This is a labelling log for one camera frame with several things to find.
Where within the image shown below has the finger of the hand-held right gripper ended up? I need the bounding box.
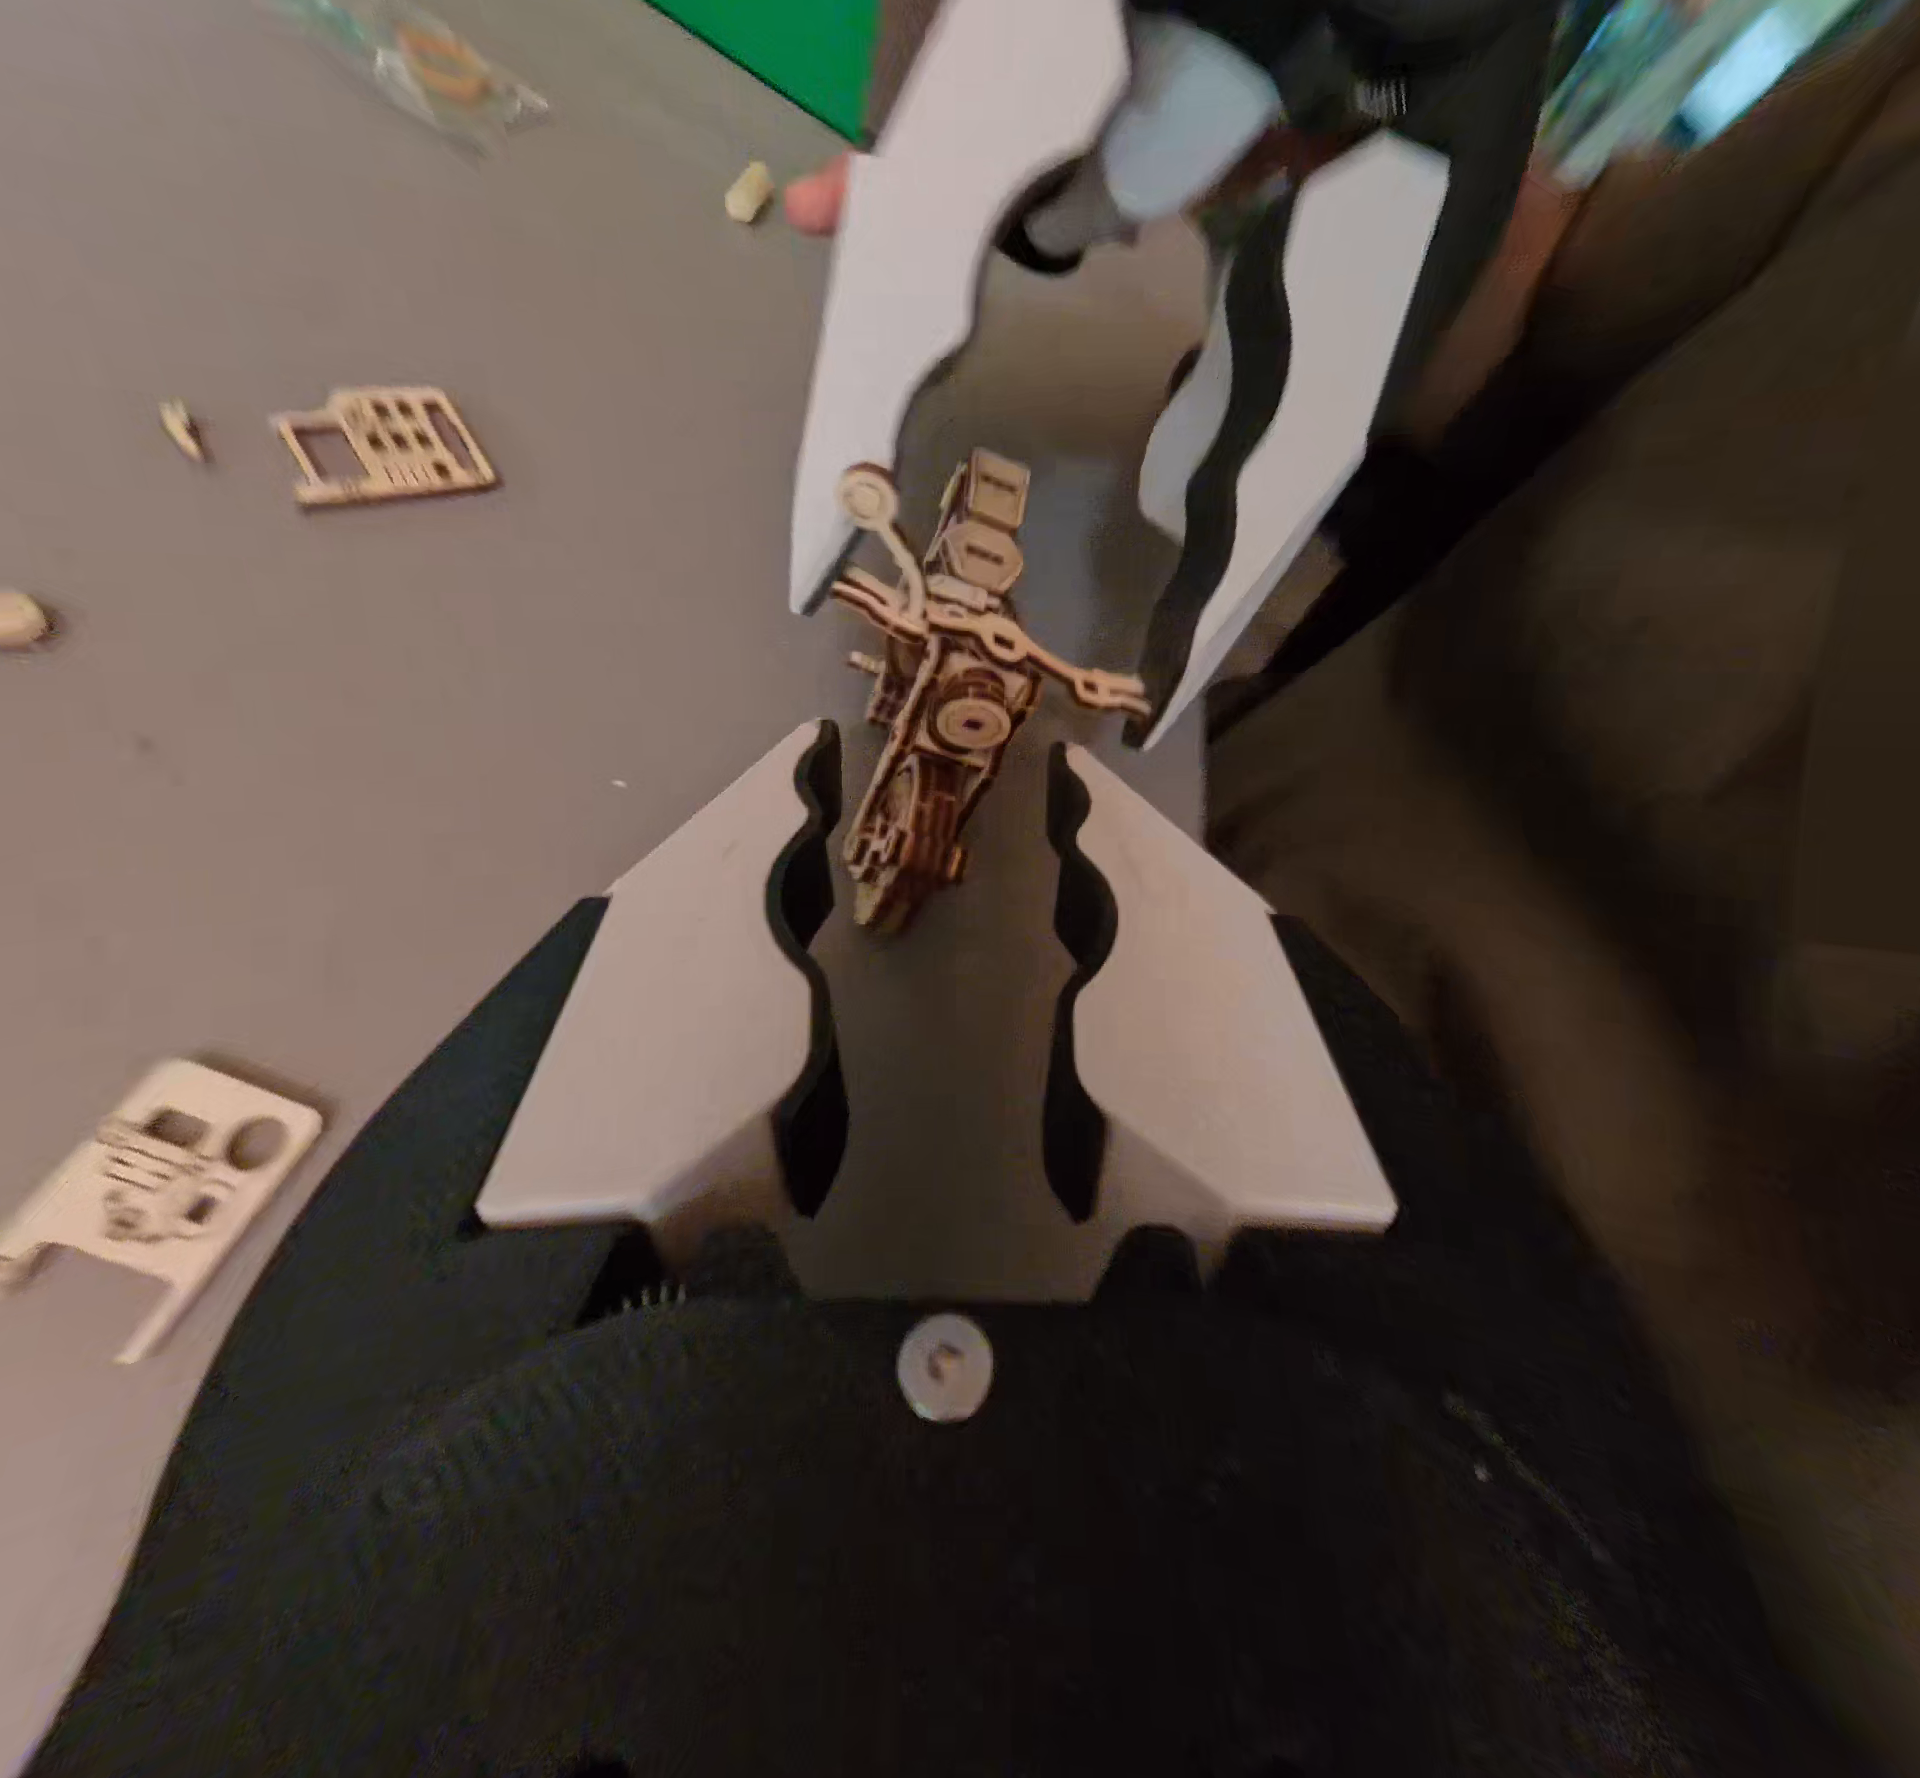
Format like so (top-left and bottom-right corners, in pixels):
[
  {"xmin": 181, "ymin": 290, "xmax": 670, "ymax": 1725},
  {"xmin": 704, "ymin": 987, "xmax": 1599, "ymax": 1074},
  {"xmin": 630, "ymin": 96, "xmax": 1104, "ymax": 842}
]
[
  {"xmin": 789, "ymin": 0, "xmax": 1138, "ymax": 618},
  {"xmin": 1138, "ymin": 133, "xmax": 1451, "ymax": 755}
]

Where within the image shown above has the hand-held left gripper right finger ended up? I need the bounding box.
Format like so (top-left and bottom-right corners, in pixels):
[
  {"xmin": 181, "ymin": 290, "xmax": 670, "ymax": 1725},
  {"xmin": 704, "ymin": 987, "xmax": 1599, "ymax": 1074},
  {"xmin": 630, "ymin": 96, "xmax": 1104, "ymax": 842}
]
[{"xmin": 1042, "ymin": 738, "xmax": 1400, "ymax": 1253}]

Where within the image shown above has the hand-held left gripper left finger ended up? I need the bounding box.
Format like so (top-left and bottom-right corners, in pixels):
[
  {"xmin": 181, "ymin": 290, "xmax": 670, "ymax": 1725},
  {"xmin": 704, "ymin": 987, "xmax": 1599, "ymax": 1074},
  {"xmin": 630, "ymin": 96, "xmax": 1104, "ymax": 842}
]
[{"xmin": 473, "ymin": 716, "xmax": 851, "ymax": 1263}]

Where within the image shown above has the wooden motorcycle model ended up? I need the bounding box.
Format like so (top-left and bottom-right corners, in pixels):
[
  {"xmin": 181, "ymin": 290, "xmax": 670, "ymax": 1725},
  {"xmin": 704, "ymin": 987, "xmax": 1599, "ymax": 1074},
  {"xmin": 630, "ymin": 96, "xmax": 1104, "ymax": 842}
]
[{"xmin": 839, "ymin": 448, "xmax": 1050, "ymax": 937}]

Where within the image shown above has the grey desk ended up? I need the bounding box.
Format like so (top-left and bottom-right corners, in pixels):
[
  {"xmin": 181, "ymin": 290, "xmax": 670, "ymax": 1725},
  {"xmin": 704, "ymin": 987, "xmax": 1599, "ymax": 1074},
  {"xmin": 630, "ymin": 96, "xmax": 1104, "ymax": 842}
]
[{"xmin": 0, "ymin": 0, "xmax": 1291, "ymax": 1778}]

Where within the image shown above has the person's dark clothing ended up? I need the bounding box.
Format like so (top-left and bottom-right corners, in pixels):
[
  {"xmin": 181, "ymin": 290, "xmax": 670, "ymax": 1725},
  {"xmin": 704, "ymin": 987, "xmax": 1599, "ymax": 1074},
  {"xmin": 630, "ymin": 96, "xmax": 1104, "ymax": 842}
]
[{"xmin": 1200, "ymin": 38, "xmax": 1920, "ymax": 1778}]

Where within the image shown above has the small plastic parts bag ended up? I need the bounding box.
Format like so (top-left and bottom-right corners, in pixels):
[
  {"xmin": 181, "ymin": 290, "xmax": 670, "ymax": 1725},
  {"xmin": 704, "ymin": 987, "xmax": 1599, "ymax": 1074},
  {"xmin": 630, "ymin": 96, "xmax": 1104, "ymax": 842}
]
[{"xmin": 249, "ymin": 0, "xmax": 555, "ymax": 159}]

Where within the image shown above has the square wooden piece with holes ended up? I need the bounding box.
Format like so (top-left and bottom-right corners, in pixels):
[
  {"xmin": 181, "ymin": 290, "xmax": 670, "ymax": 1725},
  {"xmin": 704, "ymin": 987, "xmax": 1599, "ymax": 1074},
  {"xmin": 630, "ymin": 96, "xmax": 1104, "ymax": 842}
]
[{"xmin": 0, "ymin": 1057, "xmax": 325, "ymax": 1367}]

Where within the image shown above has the wooden grid panel piece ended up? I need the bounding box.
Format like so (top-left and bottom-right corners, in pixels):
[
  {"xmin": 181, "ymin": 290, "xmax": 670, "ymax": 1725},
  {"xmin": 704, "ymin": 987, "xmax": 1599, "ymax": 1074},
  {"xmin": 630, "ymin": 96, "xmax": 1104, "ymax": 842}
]
[{"xmin": 269, "ymin": 384, "xmax": 496, "ymax": 507}]

